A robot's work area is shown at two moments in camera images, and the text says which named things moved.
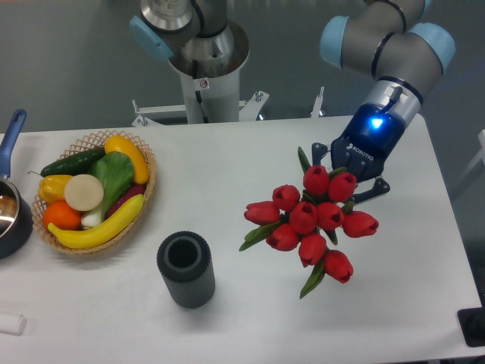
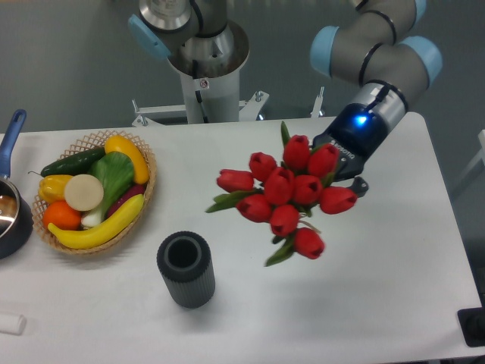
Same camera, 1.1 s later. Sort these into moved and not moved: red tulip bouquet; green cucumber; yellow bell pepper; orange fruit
Moved: red tulip bouquet
Not moved: yellow bell pepper; orange fruit; green cucumber
